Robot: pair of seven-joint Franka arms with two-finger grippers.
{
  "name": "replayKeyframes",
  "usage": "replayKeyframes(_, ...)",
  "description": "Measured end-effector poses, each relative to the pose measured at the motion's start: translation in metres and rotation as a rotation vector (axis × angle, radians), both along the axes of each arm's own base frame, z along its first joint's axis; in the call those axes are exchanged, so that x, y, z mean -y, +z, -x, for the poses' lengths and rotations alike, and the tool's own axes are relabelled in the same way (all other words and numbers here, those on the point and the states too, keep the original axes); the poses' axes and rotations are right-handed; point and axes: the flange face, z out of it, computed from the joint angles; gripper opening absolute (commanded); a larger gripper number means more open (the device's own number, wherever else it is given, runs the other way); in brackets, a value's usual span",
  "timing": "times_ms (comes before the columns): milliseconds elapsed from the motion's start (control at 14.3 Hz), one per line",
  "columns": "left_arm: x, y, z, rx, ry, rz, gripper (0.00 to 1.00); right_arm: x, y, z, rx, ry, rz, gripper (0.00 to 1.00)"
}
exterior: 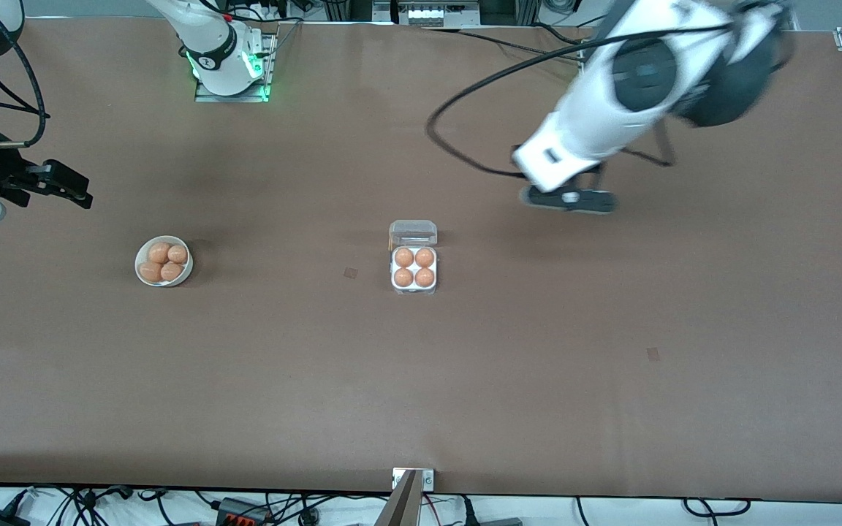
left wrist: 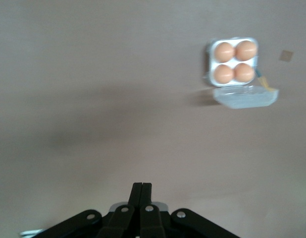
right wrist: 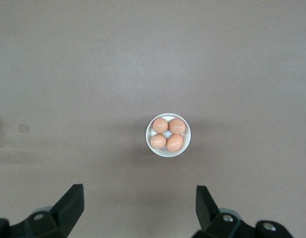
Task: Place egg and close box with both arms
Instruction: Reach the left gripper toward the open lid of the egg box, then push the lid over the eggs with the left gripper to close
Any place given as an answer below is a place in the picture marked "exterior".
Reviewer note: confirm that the clear plastic egg box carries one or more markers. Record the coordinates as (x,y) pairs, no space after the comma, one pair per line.
(412,234)

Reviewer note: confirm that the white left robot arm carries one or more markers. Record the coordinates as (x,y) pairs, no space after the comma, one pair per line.
(596,124)

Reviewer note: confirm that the white round bowl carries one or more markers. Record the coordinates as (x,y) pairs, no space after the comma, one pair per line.
(186,275)

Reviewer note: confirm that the black power adapter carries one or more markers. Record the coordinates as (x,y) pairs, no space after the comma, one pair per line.
(1,520)

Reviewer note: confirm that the black and orange power strip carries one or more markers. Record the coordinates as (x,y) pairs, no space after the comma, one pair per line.
(242,511)

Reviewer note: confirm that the white power strip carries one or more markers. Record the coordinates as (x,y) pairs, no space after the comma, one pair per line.
(428,12)

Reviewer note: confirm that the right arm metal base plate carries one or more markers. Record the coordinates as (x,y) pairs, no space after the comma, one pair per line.
(205,96)

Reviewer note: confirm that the aluminium camera pole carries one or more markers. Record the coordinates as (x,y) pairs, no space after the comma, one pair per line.
(399,508)

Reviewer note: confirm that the small metal clamp bracket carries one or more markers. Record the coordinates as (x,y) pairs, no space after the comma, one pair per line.
(428,479)

